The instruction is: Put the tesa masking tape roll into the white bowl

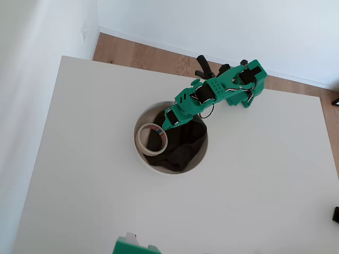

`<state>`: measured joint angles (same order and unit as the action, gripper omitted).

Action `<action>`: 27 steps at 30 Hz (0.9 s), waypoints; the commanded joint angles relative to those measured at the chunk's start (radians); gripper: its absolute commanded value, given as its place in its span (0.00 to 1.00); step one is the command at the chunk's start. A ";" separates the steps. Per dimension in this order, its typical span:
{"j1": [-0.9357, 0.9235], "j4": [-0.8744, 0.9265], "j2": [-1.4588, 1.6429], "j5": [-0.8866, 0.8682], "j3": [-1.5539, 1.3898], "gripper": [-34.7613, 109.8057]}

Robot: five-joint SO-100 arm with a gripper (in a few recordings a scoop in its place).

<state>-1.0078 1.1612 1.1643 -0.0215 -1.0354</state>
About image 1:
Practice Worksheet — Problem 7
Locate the beige masking tape roll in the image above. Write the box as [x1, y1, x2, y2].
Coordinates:
[135, 123, 169, 156]

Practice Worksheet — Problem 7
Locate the black cloth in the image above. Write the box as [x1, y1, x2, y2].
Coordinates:
[144, 108, 208, 172]

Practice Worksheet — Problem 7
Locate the white round bowl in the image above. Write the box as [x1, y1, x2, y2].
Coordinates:
[133, 101, 209, 175]

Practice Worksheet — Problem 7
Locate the black table clamp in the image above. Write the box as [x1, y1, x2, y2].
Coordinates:
[194, 55, 230, 80]

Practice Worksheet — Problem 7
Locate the green printed camera mount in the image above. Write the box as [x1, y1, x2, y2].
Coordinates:
[113, 232, 162, 254]

